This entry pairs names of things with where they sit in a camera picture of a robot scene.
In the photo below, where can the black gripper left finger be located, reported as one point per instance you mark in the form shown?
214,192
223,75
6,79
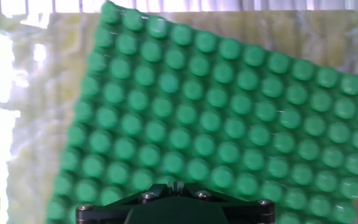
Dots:
110,214

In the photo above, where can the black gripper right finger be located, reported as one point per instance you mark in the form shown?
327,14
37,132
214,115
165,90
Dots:
247,214

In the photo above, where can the green studded baseplate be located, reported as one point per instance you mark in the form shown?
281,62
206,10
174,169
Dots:
197,109

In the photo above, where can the green marble pattern mat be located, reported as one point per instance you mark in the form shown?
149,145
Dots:
36,124

